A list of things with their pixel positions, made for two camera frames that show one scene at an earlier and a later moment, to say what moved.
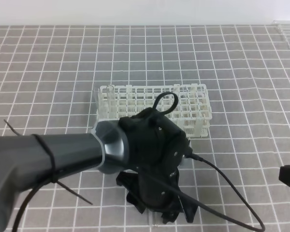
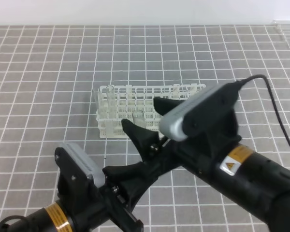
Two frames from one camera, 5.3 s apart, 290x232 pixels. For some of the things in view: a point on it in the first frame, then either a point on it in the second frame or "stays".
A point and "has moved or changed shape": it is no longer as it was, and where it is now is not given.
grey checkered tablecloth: x=42 y=81 stays
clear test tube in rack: x=110 y=92 stays
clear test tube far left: x=96 y=97 stays
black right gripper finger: x=289 y=175 → x=162 y=105
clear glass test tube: x=150 y=217 has moved or changed shape
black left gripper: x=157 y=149 → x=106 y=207
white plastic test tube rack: x=192 y=113 stays
